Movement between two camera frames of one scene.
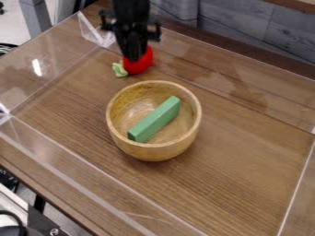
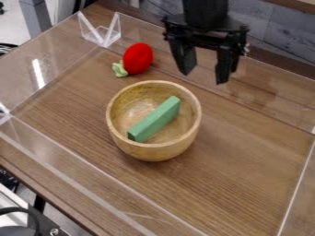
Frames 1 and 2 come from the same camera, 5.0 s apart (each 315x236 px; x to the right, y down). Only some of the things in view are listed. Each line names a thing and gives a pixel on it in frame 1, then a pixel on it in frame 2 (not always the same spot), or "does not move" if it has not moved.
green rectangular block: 143,131 does not move
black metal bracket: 39,222 does not move
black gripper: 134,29 → 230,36
